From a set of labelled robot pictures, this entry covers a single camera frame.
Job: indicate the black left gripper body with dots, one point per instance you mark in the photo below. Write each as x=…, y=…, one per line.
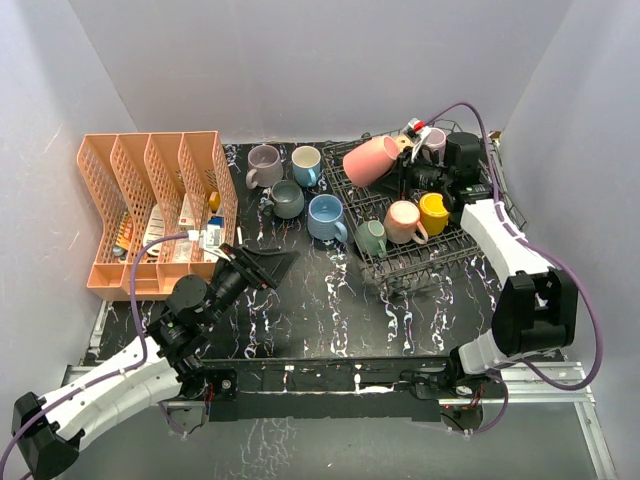
x=233, y=280

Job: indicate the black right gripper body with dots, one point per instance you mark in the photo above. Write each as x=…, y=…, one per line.
x=416, y=175

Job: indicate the lavender textured mug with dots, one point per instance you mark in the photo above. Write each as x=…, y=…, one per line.
x=434, y=145

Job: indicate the pink mug white interior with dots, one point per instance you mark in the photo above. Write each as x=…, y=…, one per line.
x=370, y=161

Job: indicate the peach pink mug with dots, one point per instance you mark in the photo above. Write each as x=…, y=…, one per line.
x=402, y=224

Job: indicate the tan glazed round mug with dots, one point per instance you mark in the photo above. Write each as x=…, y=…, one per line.
x=402, y=142

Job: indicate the yellow mug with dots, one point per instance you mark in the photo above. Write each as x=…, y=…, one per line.
x=434, y=215

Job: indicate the green teal mug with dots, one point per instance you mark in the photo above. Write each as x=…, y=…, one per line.
x=371, y=239

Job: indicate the light blue ribbed mug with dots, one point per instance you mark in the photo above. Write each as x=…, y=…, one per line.
x=325, y=219

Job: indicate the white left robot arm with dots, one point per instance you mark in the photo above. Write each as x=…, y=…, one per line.
x=51, y=430

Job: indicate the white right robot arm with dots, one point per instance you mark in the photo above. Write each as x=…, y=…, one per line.
x=537, y=307

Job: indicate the grey mug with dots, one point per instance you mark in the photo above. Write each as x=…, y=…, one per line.
x=285, y=200

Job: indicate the blue mug white interior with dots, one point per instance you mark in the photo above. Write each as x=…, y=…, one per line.
x=306, y=161

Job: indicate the lilac mug at back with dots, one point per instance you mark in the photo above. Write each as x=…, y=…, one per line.
x=265, y=167

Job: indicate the orange plastic file organizer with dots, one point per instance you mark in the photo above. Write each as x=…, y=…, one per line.
x=148, y=187

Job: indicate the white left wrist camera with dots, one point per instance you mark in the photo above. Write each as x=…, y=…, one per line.
x=210, y=240

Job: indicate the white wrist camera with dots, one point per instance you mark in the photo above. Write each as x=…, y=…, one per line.
x=417, y=131
x=210, y=240

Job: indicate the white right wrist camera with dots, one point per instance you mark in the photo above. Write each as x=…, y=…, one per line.
x=417, y=131

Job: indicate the grey wire dish rack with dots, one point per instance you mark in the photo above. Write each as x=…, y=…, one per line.
x=409, y=266

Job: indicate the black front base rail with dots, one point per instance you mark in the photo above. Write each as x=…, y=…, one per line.
x=415, y=388

